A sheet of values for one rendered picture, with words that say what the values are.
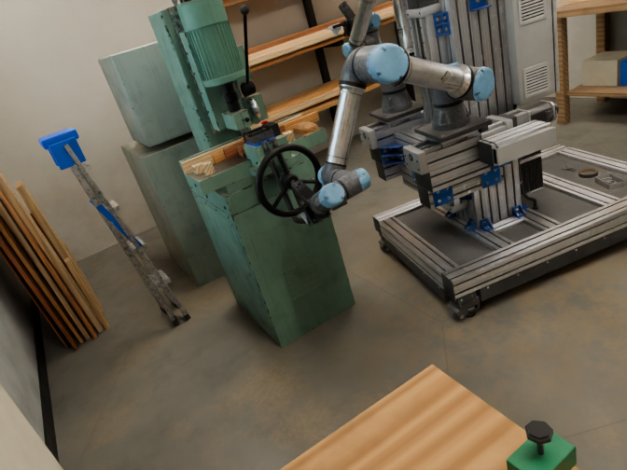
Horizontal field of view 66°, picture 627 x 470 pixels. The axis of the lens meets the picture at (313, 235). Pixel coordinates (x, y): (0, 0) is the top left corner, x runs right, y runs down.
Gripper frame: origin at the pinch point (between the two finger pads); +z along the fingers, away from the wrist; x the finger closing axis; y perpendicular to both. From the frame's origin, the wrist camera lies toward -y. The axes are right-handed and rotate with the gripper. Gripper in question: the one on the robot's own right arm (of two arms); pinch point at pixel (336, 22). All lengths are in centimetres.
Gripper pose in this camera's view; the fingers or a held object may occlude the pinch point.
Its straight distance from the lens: 296.9
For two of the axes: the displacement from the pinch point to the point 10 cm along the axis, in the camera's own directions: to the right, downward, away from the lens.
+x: 7.8, -5.5, 3.0
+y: 3.7, 8.0, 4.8
